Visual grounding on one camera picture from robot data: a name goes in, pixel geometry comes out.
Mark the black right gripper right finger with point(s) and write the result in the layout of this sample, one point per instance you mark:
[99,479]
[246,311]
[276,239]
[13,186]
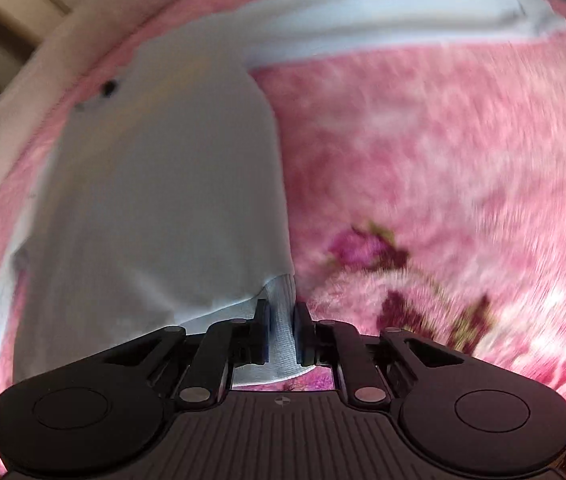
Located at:
[458,414]

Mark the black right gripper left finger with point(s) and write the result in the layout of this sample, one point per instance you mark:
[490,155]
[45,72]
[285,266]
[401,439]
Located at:
[105,412]

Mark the light blue sweatshirt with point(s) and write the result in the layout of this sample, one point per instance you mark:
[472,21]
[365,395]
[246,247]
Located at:
[163,201]

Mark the pink floral fleece blanket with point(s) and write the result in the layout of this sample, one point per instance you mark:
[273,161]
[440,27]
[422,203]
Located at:
[425,190]

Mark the white ribbed pillow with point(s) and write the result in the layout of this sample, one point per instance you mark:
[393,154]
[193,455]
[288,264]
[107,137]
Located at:
[86,36]

